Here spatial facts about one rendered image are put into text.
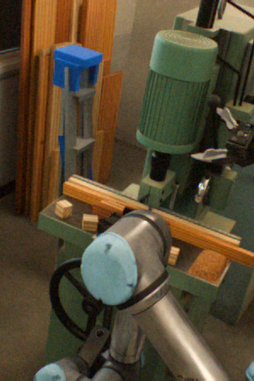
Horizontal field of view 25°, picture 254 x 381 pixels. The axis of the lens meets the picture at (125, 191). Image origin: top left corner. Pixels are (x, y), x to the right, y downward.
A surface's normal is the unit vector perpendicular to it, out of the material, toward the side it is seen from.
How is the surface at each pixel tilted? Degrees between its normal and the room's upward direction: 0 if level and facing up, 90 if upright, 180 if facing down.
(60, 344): 90
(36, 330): 0
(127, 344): 90
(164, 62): 90
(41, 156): 88
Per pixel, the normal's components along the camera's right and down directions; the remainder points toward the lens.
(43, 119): 0.85, 0.33
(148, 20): -0.50, 0.35
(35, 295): 0.17, -0.86
